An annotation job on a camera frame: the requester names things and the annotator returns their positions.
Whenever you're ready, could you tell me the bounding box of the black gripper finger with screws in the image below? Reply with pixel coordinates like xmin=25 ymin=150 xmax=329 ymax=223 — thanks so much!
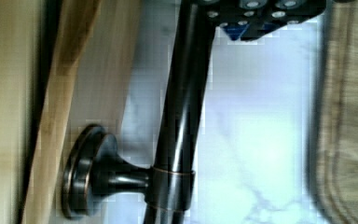
xmin=199 ymin=0 xmax=326 ymax=41

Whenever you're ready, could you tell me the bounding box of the wooden drawer with black handle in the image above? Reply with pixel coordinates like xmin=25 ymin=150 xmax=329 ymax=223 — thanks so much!
xmin=21 ymin=0 xmax=219 ymax=224

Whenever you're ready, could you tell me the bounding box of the wooden cutting board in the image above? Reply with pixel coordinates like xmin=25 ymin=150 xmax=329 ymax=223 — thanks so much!
xmin=309 ymin=0 xmax=358 ymax=224

